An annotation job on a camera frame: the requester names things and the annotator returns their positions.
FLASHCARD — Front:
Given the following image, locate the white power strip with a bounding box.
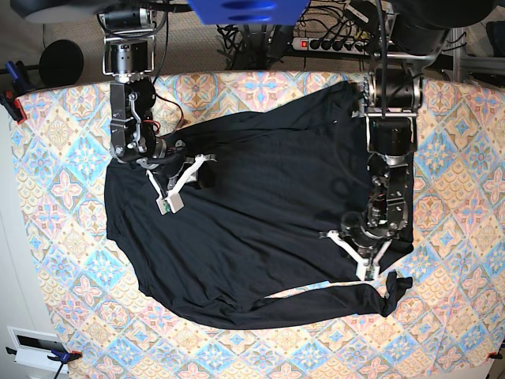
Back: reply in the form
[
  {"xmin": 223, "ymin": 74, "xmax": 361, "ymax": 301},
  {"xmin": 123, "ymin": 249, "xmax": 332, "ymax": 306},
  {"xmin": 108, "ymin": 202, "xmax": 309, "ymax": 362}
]
[{"xmin": 291, "ymin": 37, "xmax": 366, "ymax": 54}]

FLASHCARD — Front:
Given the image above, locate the red blue clamp top left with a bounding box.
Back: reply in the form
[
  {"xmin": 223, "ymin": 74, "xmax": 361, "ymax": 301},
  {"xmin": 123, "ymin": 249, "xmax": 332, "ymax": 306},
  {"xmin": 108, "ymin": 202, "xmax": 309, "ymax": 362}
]
[{"xmin": 1, "ymin": 61, "xmax": 30, "ymax": 125}]

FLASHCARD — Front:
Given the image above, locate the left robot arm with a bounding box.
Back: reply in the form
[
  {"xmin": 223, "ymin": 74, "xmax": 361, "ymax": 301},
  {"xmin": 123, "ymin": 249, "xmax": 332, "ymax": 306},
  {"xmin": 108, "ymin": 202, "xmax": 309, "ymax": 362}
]
[{"xmin": 322, "ymin": 13, "xmax": 447, "ymax": 281}]

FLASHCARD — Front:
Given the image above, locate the blue clamp bottom left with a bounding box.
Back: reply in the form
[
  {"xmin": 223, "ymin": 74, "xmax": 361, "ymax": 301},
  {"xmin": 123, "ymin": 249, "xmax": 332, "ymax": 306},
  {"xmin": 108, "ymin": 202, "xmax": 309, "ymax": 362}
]
[{"xmin": 6, "ymin": 347, "xmax": 82, "ymax": 364}]

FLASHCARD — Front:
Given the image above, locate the black t-shirt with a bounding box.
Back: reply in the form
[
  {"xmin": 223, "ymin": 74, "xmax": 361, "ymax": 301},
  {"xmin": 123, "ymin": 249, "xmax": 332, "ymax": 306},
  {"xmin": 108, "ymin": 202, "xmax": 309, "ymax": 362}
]
[{"xmin": 104, "ymin": 81, "xmax": 413, "ymax": 330}]

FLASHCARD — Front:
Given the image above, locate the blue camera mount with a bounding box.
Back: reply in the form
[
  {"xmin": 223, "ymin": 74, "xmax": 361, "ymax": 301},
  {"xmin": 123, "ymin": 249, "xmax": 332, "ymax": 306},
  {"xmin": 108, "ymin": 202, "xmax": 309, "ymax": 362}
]
[{"xmin": 188, "ymin": 0, "xmax": 309, "ymax": 25}]

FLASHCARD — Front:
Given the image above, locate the black round stool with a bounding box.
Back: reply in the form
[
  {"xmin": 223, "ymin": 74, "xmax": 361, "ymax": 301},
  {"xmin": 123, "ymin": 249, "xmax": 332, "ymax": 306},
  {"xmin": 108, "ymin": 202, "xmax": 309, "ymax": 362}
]
[{"xmin": 39, "ymin": 39, "xmax": 84, "ymax": 88}]

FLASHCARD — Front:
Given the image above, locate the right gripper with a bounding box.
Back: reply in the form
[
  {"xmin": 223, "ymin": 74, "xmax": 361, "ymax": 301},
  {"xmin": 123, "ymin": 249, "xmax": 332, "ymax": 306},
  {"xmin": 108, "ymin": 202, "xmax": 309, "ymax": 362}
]
[{"xmin": 134, "ymin": 137, "xmax": 216, "ymax": 215}]

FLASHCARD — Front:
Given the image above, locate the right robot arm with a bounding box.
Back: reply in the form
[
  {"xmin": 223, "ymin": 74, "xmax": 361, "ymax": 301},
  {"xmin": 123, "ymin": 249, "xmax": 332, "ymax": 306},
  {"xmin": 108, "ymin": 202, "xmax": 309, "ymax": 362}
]
[{"xmin": 97, "ymin": 6, "xmax": 215, "ymax": 214}]

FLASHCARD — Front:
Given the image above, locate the patterned colourful tablecloth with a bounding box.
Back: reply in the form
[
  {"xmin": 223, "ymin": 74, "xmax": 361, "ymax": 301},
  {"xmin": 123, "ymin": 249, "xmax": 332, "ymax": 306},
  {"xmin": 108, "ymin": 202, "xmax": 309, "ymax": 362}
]
[{"xmin": 9, "ymin": 81, "xmax": 504, "ymax": 378}]

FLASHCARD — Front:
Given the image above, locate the white wall vent box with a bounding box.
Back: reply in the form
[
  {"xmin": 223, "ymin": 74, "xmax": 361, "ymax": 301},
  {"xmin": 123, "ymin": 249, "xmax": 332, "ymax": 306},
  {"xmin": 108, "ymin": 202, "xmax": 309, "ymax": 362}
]
[{"xmin": 7, "ymin": 326, "xmax": 65, "ymax": 373}]

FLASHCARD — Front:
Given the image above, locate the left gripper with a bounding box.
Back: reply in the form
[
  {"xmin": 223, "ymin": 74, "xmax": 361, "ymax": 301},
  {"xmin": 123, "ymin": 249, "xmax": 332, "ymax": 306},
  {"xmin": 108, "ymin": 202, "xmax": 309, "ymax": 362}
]
[{"xmin": 319, "ymin": 207, "xmax": 413, "ymax": 281}]

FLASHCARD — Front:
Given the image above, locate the black clamp bottom right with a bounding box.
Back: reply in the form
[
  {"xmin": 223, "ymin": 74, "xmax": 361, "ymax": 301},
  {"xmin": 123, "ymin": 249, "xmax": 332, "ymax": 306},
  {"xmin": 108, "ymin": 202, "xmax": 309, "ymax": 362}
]
[{"xmin": 488, "ymin": 351, "xmax": 503, "ymax": 360}]

